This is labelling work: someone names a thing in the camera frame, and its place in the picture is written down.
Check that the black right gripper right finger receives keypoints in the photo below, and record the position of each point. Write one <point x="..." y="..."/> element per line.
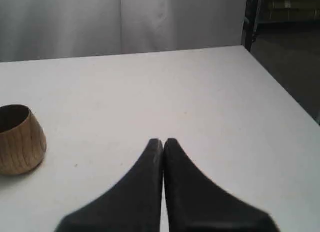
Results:
<point x="196" y="204"/>

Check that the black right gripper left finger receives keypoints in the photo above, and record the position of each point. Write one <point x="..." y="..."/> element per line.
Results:
<point x="133" y="204"/>

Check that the brown wooden cup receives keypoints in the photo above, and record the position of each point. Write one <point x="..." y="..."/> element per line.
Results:
<point x="22" y="140"/>

